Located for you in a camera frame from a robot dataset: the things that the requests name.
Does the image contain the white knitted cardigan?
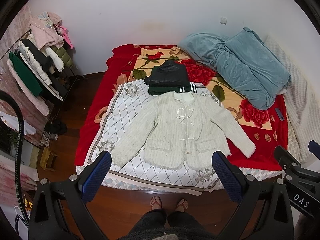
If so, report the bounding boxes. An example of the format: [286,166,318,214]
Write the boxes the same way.
[111,92,255,170]

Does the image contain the clothes rack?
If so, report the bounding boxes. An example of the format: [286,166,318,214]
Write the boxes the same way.
[0,29,81,136]

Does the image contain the red floral blanket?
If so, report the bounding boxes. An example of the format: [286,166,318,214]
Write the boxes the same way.
[74,44,288,171]

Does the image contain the small blue phone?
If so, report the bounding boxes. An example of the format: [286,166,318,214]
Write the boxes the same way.
[275,108,285,121]

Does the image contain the right foot in sandal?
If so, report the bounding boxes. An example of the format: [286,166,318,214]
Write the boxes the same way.
[175,198,188,212]

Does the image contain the foot in sandal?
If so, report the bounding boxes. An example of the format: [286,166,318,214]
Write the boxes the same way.
[175,198,188,212]
[150,196,162,211]

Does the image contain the black trousers of person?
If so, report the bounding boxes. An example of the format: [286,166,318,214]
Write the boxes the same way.
[121,209,216,239]

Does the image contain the left foot in sandal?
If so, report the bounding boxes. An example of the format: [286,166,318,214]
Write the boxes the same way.
[150,196,162,211]

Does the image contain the blue-grey duvet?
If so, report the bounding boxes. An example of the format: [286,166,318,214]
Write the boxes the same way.
[177,27,291,110]

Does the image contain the dark green striped garment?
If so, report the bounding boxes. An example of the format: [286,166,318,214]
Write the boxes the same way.
[148,83,197,95]

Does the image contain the green hanging garment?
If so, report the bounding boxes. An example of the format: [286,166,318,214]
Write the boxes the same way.
[9,52,42,97]

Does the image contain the white checked floral cloth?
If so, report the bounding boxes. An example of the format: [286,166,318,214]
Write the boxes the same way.
[84,81,223,196]

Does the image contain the black folded garment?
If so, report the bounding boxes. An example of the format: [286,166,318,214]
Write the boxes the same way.
[144,60,189,87]

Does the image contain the white puffer jacket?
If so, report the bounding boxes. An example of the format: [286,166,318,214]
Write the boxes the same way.
[18,34,65,88]

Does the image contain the olive green puffer vest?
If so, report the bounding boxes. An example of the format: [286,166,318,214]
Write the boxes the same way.
[51,46,74,69]

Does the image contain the pink fluffy garment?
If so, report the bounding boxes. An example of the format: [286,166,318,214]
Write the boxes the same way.
[29,11,64,50]

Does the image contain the pink hanger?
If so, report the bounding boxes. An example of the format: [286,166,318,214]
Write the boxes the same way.
[58,26,74,49]

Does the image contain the black cable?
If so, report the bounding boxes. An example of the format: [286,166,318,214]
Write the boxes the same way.
[0,90,30,228]

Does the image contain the white wall socket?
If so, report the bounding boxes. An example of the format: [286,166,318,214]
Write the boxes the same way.
[220,17,227,25]

